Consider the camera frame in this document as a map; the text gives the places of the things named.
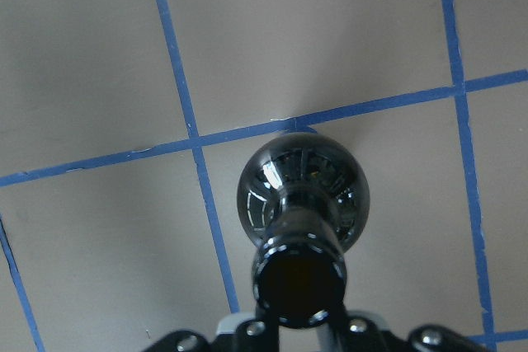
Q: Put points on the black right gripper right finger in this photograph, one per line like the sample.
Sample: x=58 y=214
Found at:
x=344 y=332

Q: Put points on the dark wine bottle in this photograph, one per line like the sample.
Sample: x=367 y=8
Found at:
x=303 y=200

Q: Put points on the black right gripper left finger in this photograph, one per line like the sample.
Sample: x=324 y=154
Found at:
x=255 y=331

